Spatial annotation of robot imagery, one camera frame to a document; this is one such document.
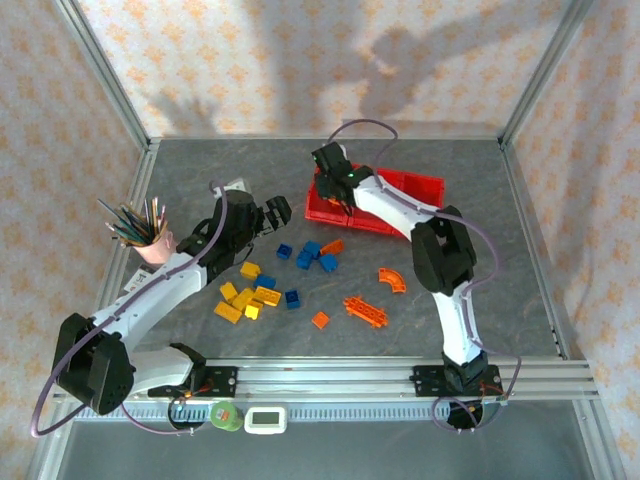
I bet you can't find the grey slotted cable duct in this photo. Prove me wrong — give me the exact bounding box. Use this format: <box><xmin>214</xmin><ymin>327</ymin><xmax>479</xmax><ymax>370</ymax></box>
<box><xmin>82</xmin><ymin>399</ymin><xmax>484</xmax><ymax>422</ymax></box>

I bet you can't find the aluminium back rail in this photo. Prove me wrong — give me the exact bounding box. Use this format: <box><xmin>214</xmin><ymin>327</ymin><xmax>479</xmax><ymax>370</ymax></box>
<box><xmin>148</xmin><ymin>133</ymin><xmax>504</xmax><ymax>146</ymax></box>

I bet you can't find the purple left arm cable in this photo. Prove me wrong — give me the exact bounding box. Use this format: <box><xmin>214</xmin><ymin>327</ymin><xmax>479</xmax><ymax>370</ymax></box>
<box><xmin>30</xmin><ymin>179</ymin><xmax>231</xmax><ymax>439</ymax></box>

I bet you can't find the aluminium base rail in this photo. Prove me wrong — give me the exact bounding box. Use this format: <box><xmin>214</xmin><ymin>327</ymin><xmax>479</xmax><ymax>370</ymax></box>
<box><xmin>52</xmin><ymin>355</ymin><xmax>600</xmax><ymax>401</ymax></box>

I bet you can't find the white digital timer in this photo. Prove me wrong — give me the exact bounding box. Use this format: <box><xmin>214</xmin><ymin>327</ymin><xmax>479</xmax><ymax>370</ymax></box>
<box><xmin>243</xmin><ymin>404</ymin><xmax>289</xmax><ymax>435</ymax></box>

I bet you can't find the orange curved lego piece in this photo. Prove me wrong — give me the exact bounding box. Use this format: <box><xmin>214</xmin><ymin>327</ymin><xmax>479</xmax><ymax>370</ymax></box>
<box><xmin>377</xmin><ymin>267</ymin><xmax>408</xmax><ymax>295</ymax></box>

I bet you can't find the pink pencil cup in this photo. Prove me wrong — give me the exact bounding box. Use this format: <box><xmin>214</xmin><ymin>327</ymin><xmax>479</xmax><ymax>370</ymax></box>
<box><xmin>133</xmin><ymin>229</ymin><xmax>180</xmax><ymax>267</ymax></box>

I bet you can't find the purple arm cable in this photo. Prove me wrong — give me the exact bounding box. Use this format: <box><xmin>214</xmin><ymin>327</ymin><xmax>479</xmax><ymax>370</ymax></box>
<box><xmin>327</xmin><ymin>118</ymin><xmax>524</xmax><ymax>431</ymax></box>
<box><xmin>30</xmin><ymin>179</ymin><xmax>231</xmax><ymax>439</ymax></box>

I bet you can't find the orange lego track piece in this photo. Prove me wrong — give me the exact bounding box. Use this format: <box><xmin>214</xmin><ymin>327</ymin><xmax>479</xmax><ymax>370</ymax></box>
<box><xmin>342</xmin><ymin>294</ymin><xmax>390</xmax><ymax>330</ymax></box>

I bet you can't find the green can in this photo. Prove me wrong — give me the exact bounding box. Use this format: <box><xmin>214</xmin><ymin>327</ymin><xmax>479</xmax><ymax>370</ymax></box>
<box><xmin>208</xmin><ymin>400</ymin><xmax>245</xmax><ymax>432</ymax></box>

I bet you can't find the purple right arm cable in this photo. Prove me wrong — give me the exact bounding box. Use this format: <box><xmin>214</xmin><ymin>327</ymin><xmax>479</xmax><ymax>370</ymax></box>
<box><xmin>327</xmin><ymin>118</ymin><xmax>524</xmax><ymax>431</ymax></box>

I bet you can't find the aluminium frame post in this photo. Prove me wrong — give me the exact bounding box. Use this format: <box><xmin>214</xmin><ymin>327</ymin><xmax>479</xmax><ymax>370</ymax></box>
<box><xmin>52</xmin><ymin>0</ymin><xmax>154</xmax><ymax>154</ymax></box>
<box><xmin>497</xmin><ymin>0</ymin><xmax>600</xmax><ymax>151</ymax></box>

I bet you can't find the white paper tag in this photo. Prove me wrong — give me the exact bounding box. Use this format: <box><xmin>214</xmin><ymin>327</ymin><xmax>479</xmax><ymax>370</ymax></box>
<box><xmin>127</xmin><ymin>267</ymin><xmax>156</xmax><ymax>294</ymax></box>

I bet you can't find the aluminium side rail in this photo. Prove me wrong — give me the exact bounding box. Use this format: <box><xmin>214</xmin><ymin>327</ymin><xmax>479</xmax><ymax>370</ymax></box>
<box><xmin>498</xmin><ymin>140</ymin><xmax>574</xmax><ymax>361</ymax></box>
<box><xmin>97</xmin><ymin>139</ymin><xmax>161</xmax><ymax>359</ymax></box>

